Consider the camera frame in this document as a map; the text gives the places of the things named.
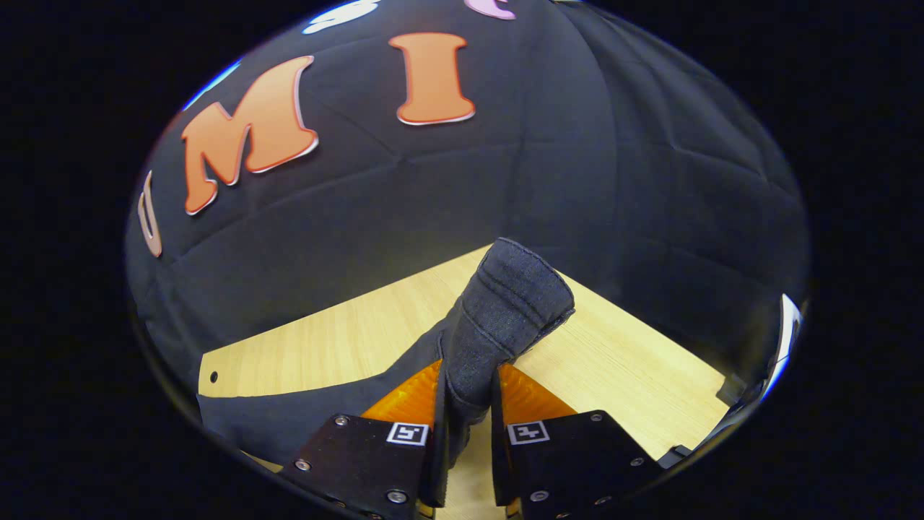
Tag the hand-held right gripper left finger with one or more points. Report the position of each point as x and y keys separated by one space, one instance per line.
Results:
x=361 y=462

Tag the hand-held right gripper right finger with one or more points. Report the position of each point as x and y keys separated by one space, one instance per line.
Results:
x=577 y=462

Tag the dark grey jeans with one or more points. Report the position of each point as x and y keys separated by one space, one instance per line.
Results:
x=505 y=318

